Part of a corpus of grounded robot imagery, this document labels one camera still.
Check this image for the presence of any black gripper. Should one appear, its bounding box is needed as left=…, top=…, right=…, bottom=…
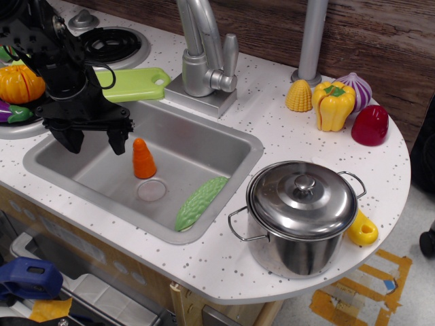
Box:
left=33, top=50, right=133, bottom=156

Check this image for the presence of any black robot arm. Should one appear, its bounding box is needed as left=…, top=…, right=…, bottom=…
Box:
left=1, top=1, right=133, bottom=155

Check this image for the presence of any orange toy carrot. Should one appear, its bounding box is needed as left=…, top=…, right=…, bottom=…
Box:
left=133, top=138, right=157, bottom=179

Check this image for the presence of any green plastic cutting board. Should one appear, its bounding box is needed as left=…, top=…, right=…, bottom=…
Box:
left=94, top=67, right=171, bottom=103

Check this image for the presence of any purple toy eggplant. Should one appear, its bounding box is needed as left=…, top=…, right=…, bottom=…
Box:
left=1, top=101, right=34, bottom=124

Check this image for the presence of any orange toy pumpkin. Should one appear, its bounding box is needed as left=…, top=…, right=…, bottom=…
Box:
left=1, top=65, right=46, bottom=105

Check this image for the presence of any back stove burner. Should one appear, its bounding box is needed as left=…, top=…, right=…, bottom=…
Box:
left=80, top=27, right=151, bottom=70

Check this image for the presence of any silver toy sink basin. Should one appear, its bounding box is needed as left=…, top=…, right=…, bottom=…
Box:
left=23, top=102, right=263, bottom=245

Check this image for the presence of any silver stove knob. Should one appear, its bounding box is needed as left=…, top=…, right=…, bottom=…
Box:
left=68, top=10, right=99, bottom=31

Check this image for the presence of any green toy bitter gourd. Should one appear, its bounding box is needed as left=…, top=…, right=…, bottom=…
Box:
left=175, top=177, right=228, bottom=232

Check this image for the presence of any silver toy faucet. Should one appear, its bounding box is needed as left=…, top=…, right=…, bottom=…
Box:
left=164, top=0, right=239, bottom=118

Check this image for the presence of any wooden toy kitchen cabinet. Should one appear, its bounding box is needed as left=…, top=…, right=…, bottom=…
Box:
left=1, top=187, right=283, bottom=325

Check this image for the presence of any blue clamp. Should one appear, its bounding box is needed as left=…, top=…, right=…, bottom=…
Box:
left=1, top=257, right=63, bottom=301

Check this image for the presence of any yellow toy corn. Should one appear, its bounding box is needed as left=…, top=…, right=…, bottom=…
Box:
left=285, top=79, right=312, bottom=112

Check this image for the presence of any stainless steel pot lid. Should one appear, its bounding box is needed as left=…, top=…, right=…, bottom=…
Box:
left=246, top=161, right=361, bottom=240

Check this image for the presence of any yellow toy bell pepper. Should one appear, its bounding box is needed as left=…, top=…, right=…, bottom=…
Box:
left=311, top=81, right=356, bottom=132

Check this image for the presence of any silver vertical pole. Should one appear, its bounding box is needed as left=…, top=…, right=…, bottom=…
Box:
left=291, top=0, right=329, bottom=87

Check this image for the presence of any purple toy onion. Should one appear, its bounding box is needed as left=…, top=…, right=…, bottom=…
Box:
left=335, top=72, right=372, bottom=113

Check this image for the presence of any red toy pepper half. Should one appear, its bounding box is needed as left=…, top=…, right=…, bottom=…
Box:
left=351, top=105, right=389, bottom=147

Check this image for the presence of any black caster wheel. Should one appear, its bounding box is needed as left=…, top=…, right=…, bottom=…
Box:
left=419, top=223, right=435, bottom=259

